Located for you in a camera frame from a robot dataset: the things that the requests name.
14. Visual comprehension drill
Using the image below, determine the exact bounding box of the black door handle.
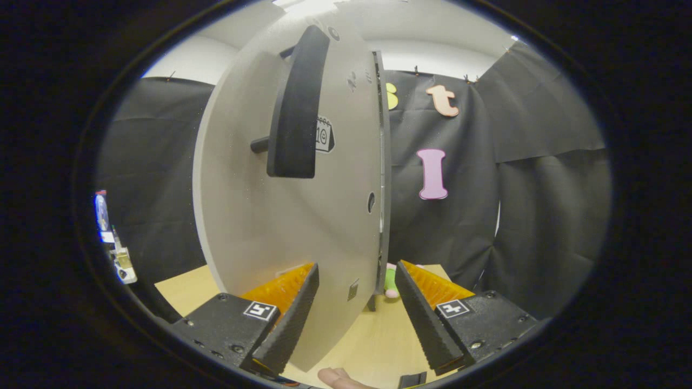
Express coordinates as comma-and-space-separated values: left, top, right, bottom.
250, 24, 330, 179

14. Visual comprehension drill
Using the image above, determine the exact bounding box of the blue and white object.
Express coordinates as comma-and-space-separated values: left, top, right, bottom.
95, 189, 115, 244

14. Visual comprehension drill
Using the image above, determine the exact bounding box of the large ceiling light panel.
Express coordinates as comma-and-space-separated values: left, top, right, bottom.
273, 0, 347, 14

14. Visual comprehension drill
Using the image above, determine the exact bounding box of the black backdrop cloth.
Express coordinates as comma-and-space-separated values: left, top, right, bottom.
96, 41, 613, 319

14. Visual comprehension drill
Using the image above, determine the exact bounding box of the yellow and white object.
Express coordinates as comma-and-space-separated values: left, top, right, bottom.
111, 226, 138, 285

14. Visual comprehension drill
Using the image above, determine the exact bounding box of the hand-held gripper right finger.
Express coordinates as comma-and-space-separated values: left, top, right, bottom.
394, 260, 543, 375

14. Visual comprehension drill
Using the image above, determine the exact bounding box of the green and pink toy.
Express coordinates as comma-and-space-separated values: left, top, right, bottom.
385, 263, 403, 299

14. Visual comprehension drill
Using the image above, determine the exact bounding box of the grey shoe cabinet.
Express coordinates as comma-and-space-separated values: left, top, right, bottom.
372, 50, 392, 313

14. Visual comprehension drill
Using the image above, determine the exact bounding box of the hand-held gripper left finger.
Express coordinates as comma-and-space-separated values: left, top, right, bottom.
170, 263, 320, 376

